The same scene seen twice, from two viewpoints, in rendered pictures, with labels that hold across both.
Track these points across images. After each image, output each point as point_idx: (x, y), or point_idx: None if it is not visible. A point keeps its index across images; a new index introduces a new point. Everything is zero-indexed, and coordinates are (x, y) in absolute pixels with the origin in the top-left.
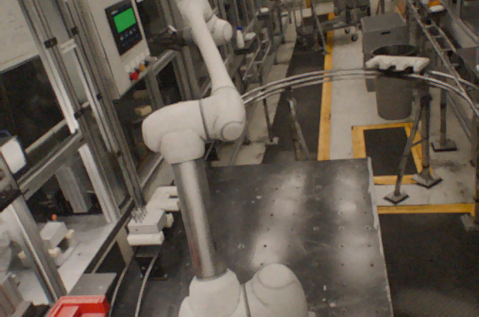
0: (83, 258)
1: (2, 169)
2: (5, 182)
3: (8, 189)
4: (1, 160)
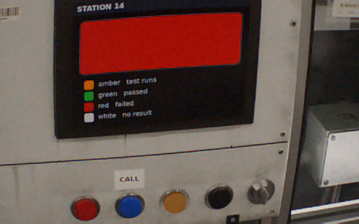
0: None
1: (275, 187)
2: (267, 208)
3: (267, 221)
4: (289, 170)
